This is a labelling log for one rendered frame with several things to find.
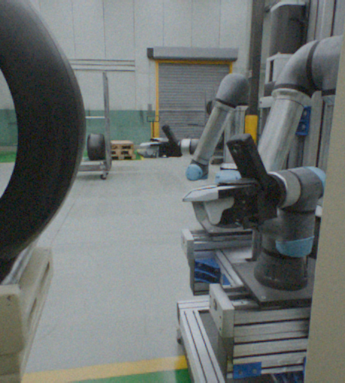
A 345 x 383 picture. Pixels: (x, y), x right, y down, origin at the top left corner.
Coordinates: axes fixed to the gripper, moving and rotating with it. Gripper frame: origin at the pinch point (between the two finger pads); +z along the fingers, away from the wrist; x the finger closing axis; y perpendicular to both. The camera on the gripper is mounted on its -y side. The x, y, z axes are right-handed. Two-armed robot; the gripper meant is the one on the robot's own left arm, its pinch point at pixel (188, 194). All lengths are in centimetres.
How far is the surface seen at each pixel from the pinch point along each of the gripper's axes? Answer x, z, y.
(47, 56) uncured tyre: 10.7, 17.2, -23.1
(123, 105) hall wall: 999, -482, -185
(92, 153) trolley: 522, -175, -16
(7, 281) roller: 17.7, 26.2, 12.4
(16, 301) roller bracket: 7.0, 26.4, 12.0
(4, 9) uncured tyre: 10.3, 22.3, -28.8
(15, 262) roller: 24.1, 24.1, 11.2
